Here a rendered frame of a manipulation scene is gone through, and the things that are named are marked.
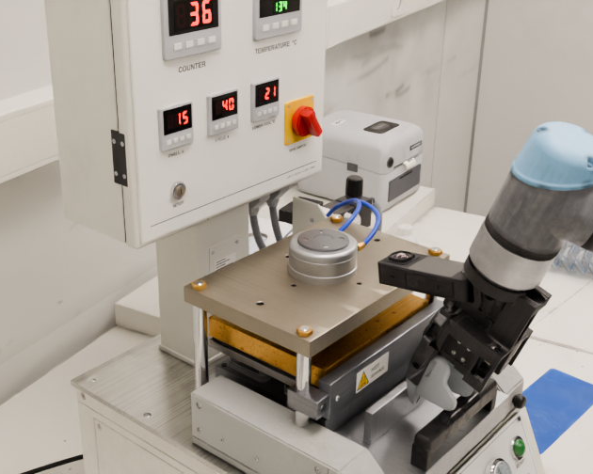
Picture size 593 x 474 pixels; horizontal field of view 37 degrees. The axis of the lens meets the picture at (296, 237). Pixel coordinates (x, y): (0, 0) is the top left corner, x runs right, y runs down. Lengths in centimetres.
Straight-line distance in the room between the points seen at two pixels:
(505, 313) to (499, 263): 6
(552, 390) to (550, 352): 12
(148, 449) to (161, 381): 9
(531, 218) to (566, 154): 7
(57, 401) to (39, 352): 11
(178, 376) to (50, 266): 42
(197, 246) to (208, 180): 10
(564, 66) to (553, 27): 14
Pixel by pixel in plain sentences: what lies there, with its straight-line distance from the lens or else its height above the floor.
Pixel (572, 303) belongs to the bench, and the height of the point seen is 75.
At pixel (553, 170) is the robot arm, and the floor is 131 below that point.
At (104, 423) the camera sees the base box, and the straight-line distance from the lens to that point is 117.
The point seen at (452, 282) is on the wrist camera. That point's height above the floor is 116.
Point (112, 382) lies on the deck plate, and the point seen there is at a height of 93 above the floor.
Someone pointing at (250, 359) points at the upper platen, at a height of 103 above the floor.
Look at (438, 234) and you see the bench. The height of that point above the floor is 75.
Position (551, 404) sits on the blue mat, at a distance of 149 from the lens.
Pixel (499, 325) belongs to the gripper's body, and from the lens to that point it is 90.
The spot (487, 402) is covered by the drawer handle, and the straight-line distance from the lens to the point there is 103.
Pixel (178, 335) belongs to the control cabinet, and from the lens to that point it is 118.
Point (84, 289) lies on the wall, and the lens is 158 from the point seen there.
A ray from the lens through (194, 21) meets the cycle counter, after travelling 96.
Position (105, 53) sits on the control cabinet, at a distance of 93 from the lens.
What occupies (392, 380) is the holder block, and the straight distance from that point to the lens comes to 107.
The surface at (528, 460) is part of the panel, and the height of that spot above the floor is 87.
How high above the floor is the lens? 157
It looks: 24 degrees down
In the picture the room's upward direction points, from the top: 1 degrees clockwise
